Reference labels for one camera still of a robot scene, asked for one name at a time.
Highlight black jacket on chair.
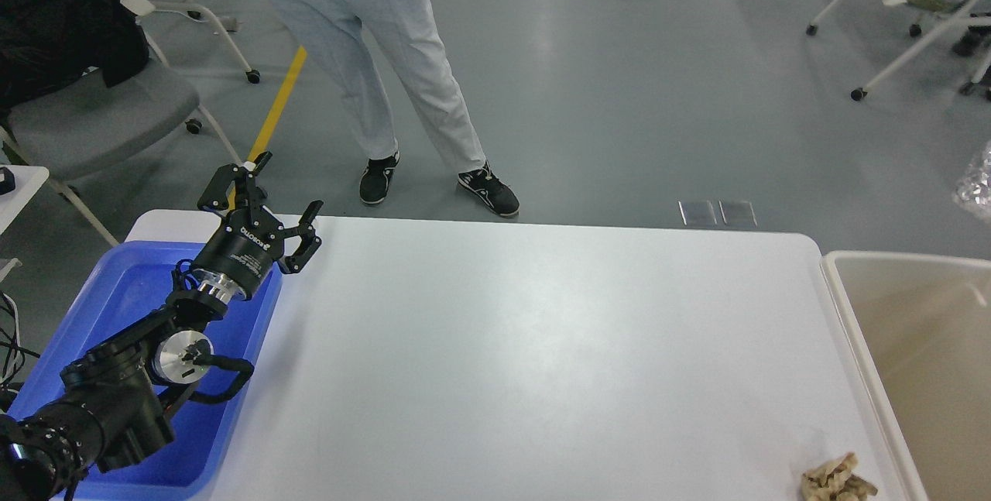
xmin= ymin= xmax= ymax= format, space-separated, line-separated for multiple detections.
xmin=1 ymin=0 xmax=149 ymax=112

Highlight black cables at left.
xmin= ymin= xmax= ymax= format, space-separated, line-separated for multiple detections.
xmin=0 ymin=288 xmax=41 ymax=409

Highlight white side table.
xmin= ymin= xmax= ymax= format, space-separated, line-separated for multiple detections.
xmin=1 ymin=163 xmax=50 ymax=233

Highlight metal floor plate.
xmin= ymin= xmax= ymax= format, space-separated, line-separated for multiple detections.
xmin=678 ymin=200 xmax=719 ymax=227
xmin=718 ymin=200 xmax=758 ymax=228

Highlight grey office chair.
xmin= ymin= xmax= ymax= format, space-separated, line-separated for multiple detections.
xmin=2 ymin=60 xmax=238 ymax=246

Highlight beige plastic bin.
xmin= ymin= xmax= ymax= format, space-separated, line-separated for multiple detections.
xmin=822 ymin=251 xmax=990 ymax=500

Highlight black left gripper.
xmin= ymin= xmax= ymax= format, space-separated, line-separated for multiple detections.
xmin=190 ymin=151 xmax=324 ymax=303

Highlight crumpled brown paper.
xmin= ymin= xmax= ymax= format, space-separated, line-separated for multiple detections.
xmin=800 ymin=452 xmax=879 ymax=500

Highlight silver foil bag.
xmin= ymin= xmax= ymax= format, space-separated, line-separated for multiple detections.
xmin=952 ymin=140 xmax=990 ymax=225

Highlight right metal floor plate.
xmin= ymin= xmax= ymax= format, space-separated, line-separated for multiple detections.
xmin=718 ymin=200 xmax=758 ymax=228

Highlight blue plastic bin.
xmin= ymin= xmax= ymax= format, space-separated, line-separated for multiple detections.
xmin=2 ymin=242 xmax=298 ymax=500

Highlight left metal floor plate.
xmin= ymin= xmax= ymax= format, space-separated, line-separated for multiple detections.
xmin=678 ymin=200 xmax=719 ymax=227

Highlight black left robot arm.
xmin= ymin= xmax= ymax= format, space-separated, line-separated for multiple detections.
xmin=2 ymin=151 xmax=322 ymax=500

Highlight person in grey trousers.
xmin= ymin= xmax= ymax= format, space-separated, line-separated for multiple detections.
xmin=226 ymin=0 xmax=522 ymax=218

